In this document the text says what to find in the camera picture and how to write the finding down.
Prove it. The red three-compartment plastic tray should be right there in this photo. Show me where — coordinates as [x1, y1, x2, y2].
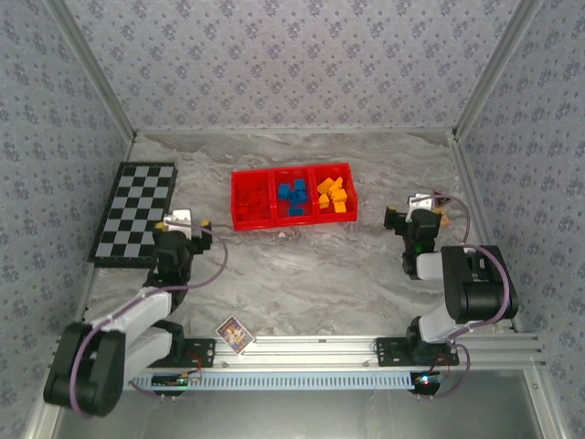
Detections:
[230, 162, 359, 232]

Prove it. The black grey chessboard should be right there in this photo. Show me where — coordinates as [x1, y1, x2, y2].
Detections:
[86, 160, 179, 269]

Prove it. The colourful playing card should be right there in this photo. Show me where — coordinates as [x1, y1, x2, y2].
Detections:
[214, 315, 256, 356]

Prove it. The small dark circuit board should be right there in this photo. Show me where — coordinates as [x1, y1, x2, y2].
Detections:
[151, 372, 202, 389]
[409, 372, 447, 388]

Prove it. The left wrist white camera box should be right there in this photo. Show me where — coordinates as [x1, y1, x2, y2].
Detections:
[154, 209, 193, 239]

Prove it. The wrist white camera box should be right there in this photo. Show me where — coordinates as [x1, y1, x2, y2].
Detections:
[407, 194, 435, 214]
[154, 209, 193, 239]

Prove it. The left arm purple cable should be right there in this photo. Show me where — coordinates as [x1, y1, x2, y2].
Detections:
[68, 218, 229, 420]

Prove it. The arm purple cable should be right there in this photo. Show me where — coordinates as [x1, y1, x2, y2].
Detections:
[413, 194, 513, 400]
[68, 218, 229, 420]

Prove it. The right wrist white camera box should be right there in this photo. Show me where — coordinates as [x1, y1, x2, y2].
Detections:
[407, 194, 435, 214]

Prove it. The aluminium side rail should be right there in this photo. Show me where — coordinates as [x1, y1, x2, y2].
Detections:
[447, 130, 525, 334]

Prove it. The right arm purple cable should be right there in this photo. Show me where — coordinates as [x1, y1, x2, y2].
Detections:
[413, 194, 513, 400]

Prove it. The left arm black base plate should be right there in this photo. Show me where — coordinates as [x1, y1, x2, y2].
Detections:
[180, 337, 217, 369]

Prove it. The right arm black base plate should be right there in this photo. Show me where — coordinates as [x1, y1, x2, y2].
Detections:
[375, 337, 461, 368]

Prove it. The aluminium back rail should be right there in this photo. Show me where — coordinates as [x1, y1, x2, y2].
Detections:
[134, 127, 456, 137]

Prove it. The aluminium front rail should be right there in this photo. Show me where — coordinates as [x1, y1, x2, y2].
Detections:
[48, 334, 548, 370]

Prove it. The light blue slotted cable duct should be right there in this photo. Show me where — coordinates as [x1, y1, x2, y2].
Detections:
[125, 370, 417, 391]

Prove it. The aluminium frame post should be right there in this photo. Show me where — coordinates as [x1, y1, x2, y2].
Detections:
[452, 0, 546, 138]

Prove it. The aluminium lower frame leg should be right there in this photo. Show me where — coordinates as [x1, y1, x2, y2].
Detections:
[523, 369, 566, 439]
[25, 411, 59, 439]

